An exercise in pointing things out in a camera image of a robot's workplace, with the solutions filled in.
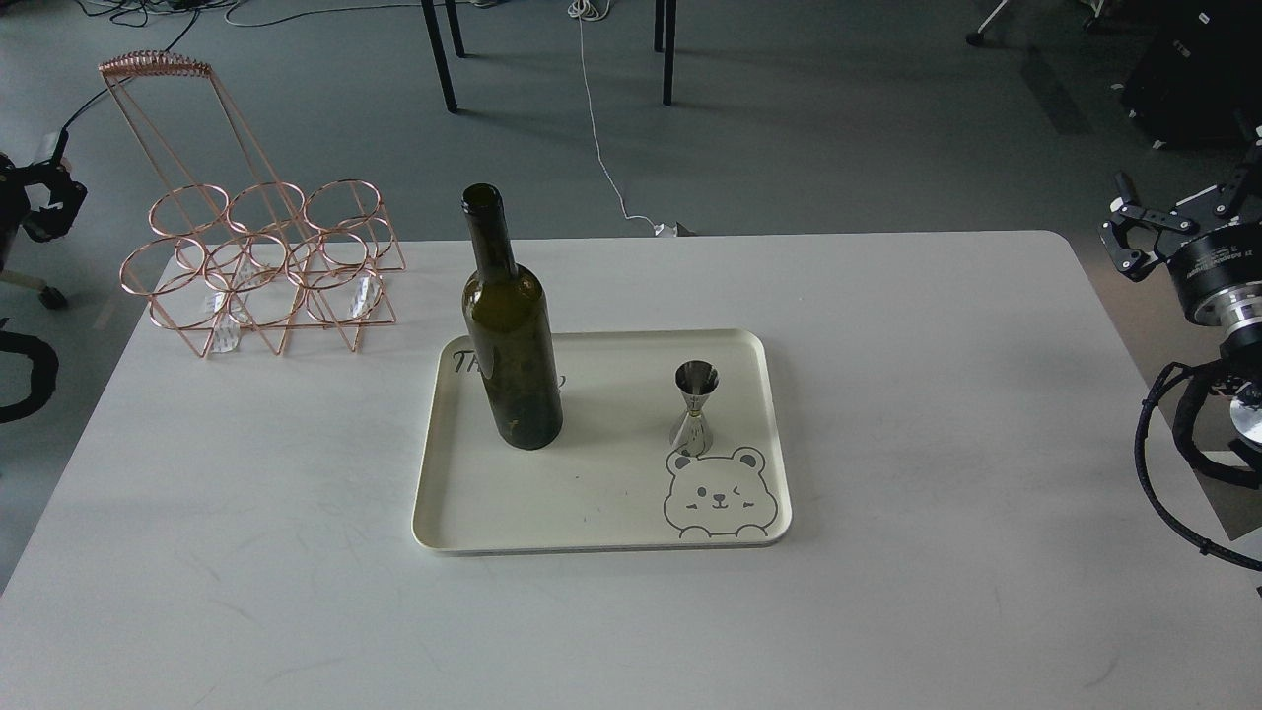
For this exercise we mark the rose gold wire wine rack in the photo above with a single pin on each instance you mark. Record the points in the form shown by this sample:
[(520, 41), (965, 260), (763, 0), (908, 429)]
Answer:
[(268, 259)]

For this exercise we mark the dark green wine bottle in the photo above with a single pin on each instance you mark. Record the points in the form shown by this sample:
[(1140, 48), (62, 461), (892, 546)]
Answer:
[(506, 312)]

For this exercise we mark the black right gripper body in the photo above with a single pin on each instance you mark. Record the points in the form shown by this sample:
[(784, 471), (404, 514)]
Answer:
[(1218, 277)]

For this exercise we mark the black table legs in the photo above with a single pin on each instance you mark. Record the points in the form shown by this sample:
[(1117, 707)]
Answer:
[(665, 20), (438, 47)]

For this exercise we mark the cream bear serving tray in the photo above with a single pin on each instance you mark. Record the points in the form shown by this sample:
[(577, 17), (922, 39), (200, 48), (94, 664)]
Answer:
[(610, 482)]

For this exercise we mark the office chair wheel base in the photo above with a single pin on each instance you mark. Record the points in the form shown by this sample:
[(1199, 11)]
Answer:
[(48, 296)]

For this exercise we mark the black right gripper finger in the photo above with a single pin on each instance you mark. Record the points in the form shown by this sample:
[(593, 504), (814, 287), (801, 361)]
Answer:
[(1204, 211), (1133, 263)]

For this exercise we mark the black table legs left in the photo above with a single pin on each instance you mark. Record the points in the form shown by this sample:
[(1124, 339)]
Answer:
[(438, 47)]

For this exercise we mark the black table legs right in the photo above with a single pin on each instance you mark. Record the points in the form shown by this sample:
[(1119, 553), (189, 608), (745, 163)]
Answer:
[(665, 20)]

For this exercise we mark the black equipment case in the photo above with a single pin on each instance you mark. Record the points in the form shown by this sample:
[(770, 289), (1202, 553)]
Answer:
[(1199, 79)]

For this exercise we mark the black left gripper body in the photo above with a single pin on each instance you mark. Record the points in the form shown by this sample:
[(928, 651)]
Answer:
[(42, 198)]

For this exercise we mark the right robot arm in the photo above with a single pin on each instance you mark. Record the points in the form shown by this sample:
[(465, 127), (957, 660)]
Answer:
[(1237, 369)]

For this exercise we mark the steel double jigger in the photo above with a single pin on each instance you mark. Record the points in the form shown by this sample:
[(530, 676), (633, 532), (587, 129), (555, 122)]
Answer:
[(690, 434)]

